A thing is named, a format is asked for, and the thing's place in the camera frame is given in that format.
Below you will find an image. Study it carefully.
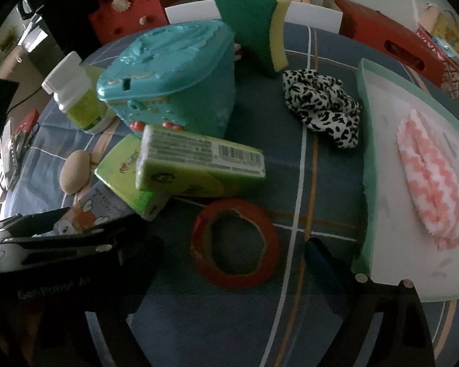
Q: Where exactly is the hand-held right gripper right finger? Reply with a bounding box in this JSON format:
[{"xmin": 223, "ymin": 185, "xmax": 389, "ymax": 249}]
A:
[{"xmin": 304, "ymin": 237, "xmax": 437, "ymax": 367}]

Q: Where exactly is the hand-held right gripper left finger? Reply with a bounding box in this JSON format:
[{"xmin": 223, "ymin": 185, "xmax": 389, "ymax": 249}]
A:
[{"xmin": 86, "ymin": 234, "xmax": 165, "ymax": 367}]

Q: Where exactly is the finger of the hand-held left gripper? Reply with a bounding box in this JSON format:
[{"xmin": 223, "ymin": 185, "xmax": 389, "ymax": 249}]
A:
[
  {"xmin": 0, "ymin": 207, "xmax": 71, "ymax": 238},
  {"xmin": 0, "ymin": 226, "xmax": 115, "ymax": 272}
]

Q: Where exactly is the white tray green rim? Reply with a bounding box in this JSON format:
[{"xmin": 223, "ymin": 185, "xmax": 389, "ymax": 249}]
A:
[{"xmin": 351, "ymin": 58, "xmax": 459, "ymax": 303}]

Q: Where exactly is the white plastic jar lid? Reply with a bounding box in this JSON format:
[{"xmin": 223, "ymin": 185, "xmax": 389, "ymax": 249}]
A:
[{"xmin": 41, "ymin": 51, "xmax": 113, "ymax": 135}]

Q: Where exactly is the pink white chevron cloth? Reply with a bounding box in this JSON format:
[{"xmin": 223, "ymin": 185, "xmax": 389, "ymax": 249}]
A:
[{"xmin": 397, "ymin": 109, "xmax": 459, "ymax": 252}]

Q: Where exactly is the leopard print scrunchie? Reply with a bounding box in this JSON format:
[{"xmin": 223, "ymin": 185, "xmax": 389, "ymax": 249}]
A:
[{"xmin": 282, "ymin": 69, "xmax": 363, "ymax": 150}]

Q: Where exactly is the green yellow sponge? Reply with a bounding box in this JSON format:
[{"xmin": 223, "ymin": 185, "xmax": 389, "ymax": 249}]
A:
[{"xmin": 213, "ymin": 0, "xmax": 291, "ymax": 75}]

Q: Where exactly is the orange white cartoon packet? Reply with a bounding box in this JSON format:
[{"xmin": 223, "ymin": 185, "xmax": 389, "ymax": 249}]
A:
[{"xmin": 55, "ymin": 183, "xmax": 132, "ymax": 235}]

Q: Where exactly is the red tape roll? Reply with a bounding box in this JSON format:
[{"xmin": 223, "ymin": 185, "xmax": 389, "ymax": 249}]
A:
[{"xmin": 190, "ymin": 199, "xmax": 282, "ymax": 290}]

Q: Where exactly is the beige egg-shaped object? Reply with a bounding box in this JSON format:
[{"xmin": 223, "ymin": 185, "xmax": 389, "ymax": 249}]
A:
[{"xmin": 59, "ymin": 150, "xmax": 91, "ymax": 194}]

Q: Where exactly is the blue plaid blanket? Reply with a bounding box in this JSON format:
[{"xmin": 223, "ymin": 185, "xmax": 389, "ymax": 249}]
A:
[{"xmin": 0, "ymin": 19, "xmax": 459, "ymax": 367}]

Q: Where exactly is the green cartoon carton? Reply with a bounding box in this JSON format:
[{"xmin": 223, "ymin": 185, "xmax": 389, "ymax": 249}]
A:
[{"xmin": 94, "ymin": 134, "xmax": 174, "ymax": 221}]

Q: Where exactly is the green carton with barcode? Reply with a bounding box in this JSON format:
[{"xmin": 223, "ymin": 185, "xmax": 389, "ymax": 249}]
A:
[{"xmin": 135, "ymin": 124, "xmax": 267, "ymax": 192}]

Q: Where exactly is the teal plastic container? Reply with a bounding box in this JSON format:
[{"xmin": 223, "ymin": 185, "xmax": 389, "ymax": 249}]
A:
[{"xmin": 97, "ymin": 21, "xmax": 238, "ymax": 138}]

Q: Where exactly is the red felt handbag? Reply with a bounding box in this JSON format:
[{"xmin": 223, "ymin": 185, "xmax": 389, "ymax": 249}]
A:
[{"xmin": 88, "ymin": 0, "xmax": 169, "ymax": 44}]

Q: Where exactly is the red cardboard box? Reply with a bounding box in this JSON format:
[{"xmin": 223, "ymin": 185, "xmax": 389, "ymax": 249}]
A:
[{"xmin": 334, "ymin": 0, "xmax": 445, "ymax": 87}]

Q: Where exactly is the white foam board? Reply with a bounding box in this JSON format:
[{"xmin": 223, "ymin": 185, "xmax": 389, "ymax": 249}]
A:
[{"xmin": 164, "ymin": 0, "xmax": 344, "ymax": 33}]

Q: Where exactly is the yellow patterned gift box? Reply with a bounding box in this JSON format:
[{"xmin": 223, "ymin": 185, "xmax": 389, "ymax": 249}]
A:
[{"xmin": 416, "ymin": 3, "xmax": 459, "ymax": 100}]

